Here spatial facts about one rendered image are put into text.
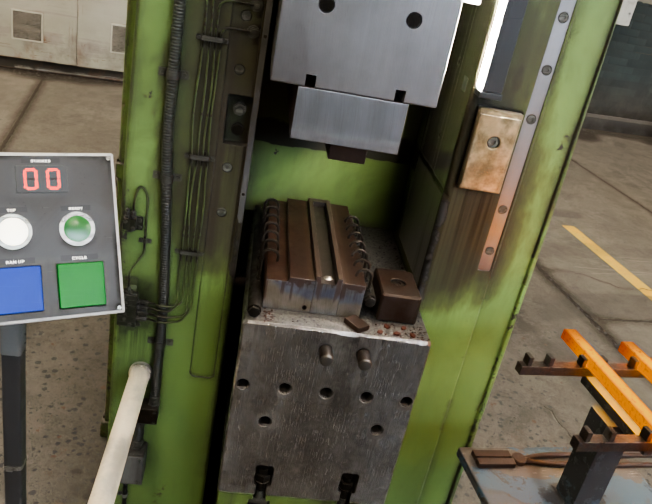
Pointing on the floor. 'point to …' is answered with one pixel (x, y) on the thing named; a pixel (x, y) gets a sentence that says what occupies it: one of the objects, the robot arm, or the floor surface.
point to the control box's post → (14, 409)
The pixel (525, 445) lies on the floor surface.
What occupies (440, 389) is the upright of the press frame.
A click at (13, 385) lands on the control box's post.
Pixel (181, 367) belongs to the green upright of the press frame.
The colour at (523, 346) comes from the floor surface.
